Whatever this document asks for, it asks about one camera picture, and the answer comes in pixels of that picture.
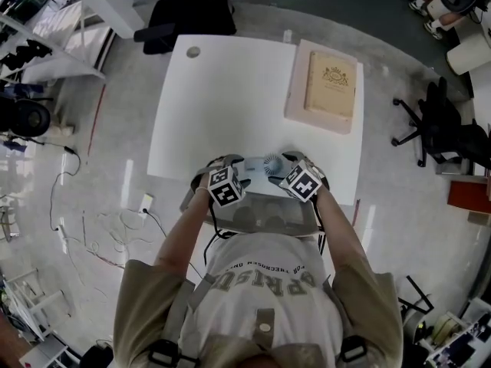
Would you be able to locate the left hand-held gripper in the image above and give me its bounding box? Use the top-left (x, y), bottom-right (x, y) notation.
top-left (190, 153), bottom-right (252, 209)

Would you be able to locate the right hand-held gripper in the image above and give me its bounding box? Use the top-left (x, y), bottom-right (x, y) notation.
top-left (267, 150), bottom-right (331, 203)

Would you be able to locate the small light blue fan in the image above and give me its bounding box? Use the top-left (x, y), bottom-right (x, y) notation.
top-left (243, 152), bottom-right (284, 176)

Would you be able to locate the person's right forearm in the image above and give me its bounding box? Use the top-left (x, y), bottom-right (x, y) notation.
top-left (315, 184), bottom-right (370, 274)

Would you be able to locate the person's left forearm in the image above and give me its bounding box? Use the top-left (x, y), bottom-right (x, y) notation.
top-left (152, 174), bottom-right (214, 271)

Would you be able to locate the grey chair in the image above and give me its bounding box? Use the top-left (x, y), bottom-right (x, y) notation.
top-left (180, 184), bottom-right (327, 238)

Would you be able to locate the pink flat box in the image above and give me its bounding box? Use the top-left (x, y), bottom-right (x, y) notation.
top-left (284, 38), bottom-right (365, 136)

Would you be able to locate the tan hardcover book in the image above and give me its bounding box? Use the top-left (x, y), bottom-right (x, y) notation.
top-left (304, 50), bottom-right (358, 121)

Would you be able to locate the person's torso in beige shirt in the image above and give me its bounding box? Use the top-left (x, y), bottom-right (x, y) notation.
top-left (113, 231), bottom-right (404, 368)

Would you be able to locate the black office chair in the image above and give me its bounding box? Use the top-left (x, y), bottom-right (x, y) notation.
top-left (133, 0), bottom-right (237, 55)
top-left (390, 76), bottom-right (491, 176)

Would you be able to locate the red wooden box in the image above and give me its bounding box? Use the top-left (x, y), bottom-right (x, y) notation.
top-left (447, 179), bottom-right (491, 216)

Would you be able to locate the black round stool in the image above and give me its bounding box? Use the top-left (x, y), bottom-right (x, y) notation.
top-left (0, 97), bottom-right (52, 137)

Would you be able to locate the white cylindrical bin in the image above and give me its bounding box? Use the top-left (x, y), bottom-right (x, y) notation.
top-left (446, 33), bottom-right (491, 75)

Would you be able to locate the white metal shelf rack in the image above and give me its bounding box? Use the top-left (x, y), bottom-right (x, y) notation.
top-left (0, 0), bottom-right (107, 87)

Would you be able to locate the black cable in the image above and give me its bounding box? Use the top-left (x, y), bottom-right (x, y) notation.
top-left (48, 145), bottom-right (82, 231)

